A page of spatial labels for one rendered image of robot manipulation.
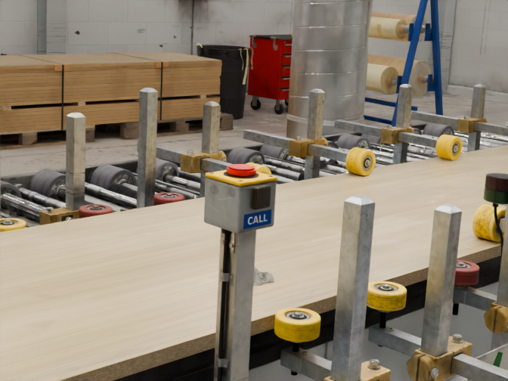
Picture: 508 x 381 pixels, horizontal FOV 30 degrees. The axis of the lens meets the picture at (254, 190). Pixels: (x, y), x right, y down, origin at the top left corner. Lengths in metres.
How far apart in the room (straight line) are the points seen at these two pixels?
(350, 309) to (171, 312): 0.34
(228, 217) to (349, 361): 0.40
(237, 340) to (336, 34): 4.50
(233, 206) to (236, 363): 0.23
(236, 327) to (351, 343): 0.27
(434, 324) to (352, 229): 0.33
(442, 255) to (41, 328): 0.69
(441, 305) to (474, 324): 0.58
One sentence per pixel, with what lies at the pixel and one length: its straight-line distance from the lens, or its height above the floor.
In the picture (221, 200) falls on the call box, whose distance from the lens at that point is 1.26.
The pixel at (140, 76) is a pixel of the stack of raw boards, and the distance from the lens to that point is 8.28.
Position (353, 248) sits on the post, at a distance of 1.48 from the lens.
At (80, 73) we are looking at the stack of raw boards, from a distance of 7.96.
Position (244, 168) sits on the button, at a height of 1.23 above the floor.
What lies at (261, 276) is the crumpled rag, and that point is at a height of 0.91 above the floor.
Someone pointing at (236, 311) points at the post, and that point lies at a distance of 1.31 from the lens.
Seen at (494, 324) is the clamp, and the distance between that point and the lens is 1.94.
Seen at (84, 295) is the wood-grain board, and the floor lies 0.90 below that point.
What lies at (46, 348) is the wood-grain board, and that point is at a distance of 1.53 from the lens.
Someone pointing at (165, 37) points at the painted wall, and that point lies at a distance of 9.98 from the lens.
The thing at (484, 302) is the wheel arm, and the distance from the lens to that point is 2.02.
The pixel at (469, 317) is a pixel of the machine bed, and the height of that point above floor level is 0.74.
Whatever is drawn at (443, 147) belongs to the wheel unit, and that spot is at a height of 0.95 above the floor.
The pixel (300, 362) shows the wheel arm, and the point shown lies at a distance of 1.67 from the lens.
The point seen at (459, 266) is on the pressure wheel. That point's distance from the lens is 2.04.
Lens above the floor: 1.49
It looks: 13 degrees down
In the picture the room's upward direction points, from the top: 3 degrees clockwise
